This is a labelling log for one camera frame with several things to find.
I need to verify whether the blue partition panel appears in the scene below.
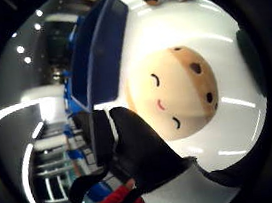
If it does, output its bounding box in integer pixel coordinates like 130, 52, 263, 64
60, 0, 142, 115

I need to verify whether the cream cookie face soft toy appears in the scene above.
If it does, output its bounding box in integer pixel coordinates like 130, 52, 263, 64
120, 41, 225, 147

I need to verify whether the white shelf rack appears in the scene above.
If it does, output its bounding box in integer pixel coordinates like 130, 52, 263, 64
27, 118, 105, 203

